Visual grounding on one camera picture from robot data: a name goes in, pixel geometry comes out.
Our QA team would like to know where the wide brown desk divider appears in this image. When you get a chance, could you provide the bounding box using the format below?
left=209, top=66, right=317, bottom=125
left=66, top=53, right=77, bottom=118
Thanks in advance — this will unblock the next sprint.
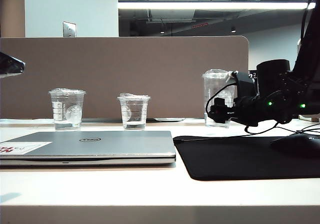
left=0, top=35, right=250, bottom=119

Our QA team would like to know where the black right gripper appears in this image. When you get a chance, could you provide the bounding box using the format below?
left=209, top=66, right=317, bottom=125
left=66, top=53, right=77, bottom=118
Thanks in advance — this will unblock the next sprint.
left=208, top=93, right=262, bottom=127

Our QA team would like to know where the tall clear plastic cup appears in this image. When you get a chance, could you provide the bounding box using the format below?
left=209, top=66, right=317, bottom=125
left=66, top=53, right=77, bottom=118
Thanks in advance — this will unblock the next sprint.
left=201, top=69, right=238, bottom=129

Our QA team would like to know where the thin black desk cable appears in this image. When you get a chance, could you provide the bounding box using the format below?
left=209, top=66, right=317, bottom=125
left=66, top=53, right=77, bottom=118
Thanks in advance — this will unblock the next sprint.
left=294, top=123, right=320, bottom=134

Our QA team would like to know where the grey divider foot bracket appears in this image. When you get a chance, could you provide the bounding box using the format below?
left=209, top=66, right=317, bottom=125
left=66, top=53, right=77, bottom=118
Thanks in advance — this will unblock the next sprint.
left=152, top=117, right=186, bottom=122

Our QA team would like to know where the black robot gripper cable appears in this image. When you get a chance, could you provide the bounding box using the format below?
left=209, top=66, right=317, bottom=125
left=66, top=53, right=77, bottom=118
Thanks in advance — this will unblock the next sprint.
left=204, top=82, right=237, bottom=119

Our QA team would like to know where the black computer mouse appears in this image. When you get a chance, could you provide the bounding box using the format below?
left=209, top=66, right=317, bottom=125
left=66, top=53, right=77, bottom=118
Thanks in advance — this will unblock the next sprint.
left=270, top=135, right=320, bottom=157

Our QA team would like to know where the pale blue paper sheet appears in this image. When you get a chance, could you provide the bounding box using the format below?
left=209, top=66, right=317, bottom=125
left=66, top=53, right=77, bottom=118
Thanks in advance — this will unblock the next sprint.
left=0, top=118, right=55, bottom=124

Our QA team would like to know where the black mouse pad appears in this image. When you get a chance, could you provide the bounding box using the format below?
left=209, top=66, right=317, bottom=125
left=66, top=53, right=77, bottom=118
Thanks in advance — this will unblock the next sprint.
left=172, top=135, right=320, bottom=181

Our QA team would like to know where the metal wall switch plate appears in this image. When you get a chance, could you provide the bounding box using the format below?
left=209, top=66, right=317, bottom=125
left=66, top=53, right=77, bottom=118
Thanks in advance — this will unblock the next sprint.
left=62, top=21, right=77, bottom=38

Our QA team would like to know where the white red laptop sticker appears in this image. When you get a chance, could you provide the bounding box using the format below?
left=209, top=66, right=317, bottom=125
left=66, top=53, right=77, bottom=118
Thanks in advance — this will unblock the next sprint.
left=0, top=141, right=53, bottom=155

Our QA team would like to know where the silver closed laptop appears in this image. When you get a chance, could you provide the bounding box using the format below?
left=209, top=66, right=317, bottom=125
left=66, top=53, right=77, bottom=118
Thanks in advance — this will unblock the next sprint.
left=0, top=130, right=177, bottom=169

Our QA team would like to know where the white-edged brown desk divider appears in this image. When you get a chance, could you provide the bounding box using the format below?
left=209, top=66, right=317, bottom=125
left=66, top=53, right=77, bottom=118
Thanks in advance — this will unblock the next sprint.
left=296, top=39, right=320, bottom=122

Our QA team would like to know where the medium clear plastic cup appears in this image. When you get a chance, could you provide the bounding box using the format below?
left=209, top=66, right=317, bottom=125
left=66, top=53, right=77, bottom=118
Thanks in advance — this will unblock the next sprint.
left=48, top=88, right=87, bottom=131

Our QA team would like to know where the black mouse cable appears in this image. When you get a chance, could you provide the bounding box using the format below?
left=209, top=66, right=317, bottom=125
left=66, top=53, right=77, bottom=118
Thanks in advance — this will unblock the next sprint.
left=179, top=127, right=301, bottom=142

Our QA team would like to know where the small clear plastic cup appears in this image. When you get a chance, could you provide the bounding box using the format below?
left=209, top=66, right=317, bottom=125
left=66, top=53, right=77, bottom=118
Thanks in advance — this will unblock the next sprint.
left=116, top=93, right=152, bottom=130

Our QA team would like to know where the long linear ceiling light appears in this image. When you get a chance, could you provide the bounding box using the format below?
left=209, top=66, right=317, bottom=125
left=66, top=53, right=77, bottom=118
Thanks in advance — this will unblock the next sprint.
left=117, top=2, right=317, bottom=10

